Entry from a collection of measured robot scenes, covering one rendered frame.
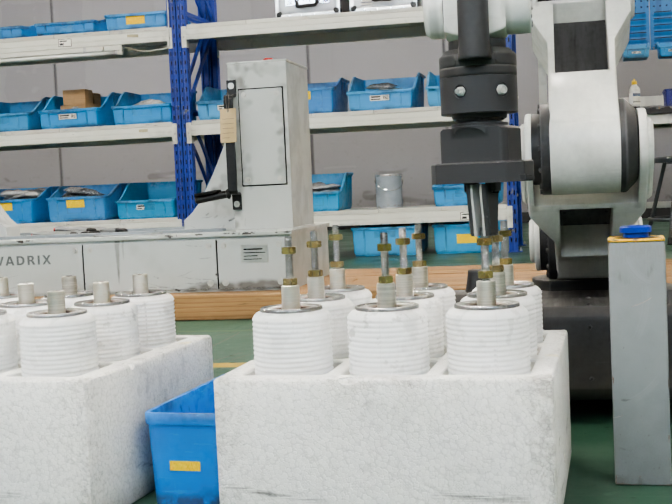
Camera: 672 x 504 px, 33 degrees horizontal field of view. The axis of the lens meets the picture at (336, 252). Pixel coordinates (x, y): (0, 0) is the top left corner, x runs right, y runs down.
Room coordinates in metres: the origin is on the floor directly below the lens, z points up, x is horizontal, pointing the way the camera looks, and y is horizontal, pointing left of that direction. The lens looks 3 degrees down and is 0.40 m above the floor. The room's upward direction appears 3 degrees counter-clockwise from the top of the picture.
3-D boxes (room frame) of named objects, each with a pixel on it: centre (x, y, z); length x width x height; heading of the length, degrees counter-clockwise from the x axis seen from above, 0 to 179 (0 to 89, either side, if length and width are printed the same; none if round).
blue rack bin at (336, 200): (6.38, 0.10, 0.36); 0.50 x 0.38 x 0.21; 170
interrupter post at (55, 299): (1.42, 0.36, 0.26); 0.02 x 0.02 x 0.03
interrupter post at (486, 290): (1.29, -0.17, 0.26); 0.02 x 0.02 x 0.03
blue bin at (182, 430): (1.54, 0.16, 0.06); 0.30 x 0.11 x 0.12; 164
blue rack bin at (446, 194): (6.23, -0.76, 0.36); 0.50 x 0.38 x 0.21; 168
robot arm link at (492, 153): (1.29, -0.17, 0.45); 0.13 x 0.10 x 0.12; 55
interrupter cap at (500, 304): (1.29, -0.17, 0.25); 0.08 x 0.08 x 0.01
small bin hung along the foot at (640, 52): (6.97, -1.90, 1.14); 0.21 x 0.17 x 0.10; 168
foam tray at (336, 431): (1.43, -0.09, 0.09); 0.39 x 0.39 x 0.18; 76
